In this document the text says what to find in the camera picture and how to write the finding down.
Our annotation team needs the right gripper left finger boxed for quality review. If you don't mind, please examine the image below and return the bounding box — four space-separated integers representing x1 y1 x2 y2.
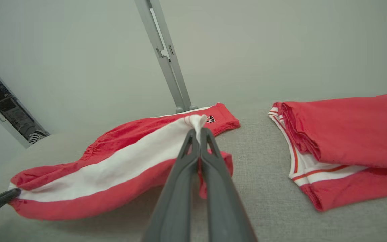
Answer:
141 129 201 242

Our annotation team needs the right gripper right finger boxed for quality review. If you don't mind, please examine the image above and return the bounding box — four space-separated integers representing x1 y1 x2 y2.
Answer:
200 128 258 242

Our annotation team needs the red shorts white stripe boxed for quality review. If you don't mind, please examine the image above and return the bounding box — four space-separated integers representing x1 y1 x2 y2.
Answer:
8 103 241 221

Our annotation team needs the red basketball jersey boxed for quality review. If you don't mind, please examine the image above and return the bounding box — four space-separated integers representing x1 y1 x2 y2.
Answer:
268 91 387 212

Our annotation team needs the grey fabric sofa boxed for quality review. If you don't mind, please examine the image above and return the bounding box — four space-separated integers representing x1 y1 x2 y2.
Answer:
0 99 387 242

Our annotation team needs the grey metal post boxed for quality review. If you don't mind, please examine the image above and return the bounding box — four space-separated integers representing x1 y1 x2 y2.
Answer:
134 0 198 114

